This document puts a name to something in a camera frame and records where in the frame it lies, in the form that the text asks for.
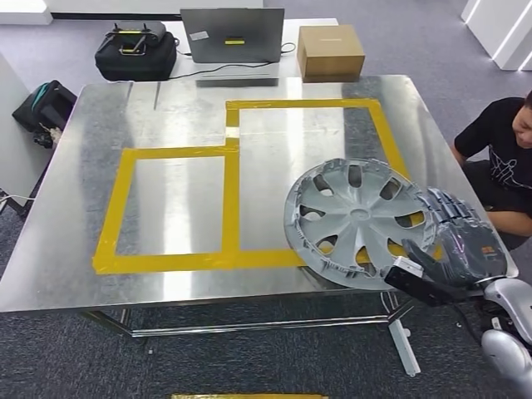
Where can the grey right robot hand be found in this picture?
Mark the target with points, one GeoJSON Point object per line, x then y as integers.
{"type": "Point", "coordinates": [469, 253]}

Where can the silver plastic wheel hubcap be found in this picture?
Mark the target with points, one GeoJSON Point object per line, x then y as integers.
{"type": "Point", "coordinates": [357, 220]}

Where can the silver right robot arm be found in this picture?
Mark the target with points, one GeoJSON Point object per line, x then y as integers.
{"type": "Point", "coordinates": [508, 341]}

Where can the yellow tape on workbench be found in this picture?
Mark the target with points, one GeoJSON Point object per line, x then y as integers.
{"type": "Point", "coordinates": [232, 204]}

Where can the stainless steel workbench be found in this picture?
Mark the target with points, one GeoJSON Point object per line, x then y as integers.
{"type": "Point", "coordinates": [62, 220]}

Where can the person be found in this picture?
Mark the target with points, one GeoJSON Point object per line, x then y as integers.
{"type": "Point", "coordinates": [499, 148]}

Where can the white lit display plinth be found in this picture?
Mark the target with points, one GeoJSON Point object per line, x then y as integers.
{"type": "Point", "coordinates": [25, 14]}
{"type": "Point", "coordinates": [499, 27]}

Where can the brown cardboard box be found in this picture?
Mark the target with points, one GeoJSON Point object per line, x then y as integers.
{"type": "Point", "coordinates": [330, 52]}

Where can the grey laptop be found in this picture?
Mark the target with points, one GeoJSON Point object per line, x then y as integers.
{"type": "Point", "coordinates": [232, 36]}

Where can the black carrying case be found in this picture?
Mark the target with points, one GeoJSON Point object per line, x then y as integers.
{"type": "Point", "coordinates": [135, 60]}

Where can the black backpack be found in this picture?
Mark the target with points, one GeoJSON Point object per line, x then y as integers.
{"type": "Point", "coordinates": [44, 107]}

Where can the white partition panel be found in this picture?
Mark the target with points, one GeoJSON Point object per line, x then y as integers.
{"type": "Point", "coordinates": [16, 137]}

